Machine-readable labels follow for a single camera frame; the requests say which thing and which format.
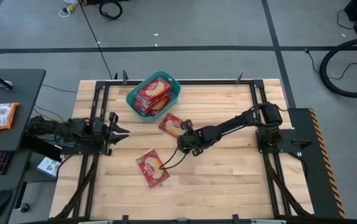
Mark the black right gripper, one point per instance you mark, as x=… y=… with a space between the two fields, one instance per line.
x=197 y=138

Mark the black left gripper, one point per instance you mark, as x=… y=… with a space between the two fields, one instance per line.
x=103 y=133

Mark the red popcorn bag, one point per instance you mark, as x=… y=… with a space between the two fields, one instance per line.
x=151 y=168
x=154 y=111
x=162 y=105
x=170 y=124
x=154 y=88
x=165 y=99

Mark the teal plastic basket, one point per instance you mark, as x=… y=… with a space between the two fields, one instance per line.
x=175 y=93

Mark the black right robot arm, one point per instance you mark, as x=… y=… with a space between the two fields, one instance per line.
x=228 y=126

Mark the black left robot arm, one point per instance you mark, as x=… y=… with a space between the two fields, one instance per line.
x=56 y=127

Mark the white box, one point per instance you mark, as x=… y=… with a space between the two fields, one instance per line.
x=49 y=168

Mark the dark grey desk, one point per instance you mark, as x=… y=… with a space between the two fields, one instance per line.
x=25 y=93

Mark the orange snack bag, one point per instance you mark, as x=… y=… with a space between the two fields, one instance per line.
x=2 y=116

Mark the black hazard striped platform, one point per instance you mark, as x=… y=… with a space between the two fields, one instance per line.
x=306 y=174

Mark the black aluminium rig frame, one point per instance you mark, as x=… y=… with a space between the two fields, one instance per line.
x=181 y=82

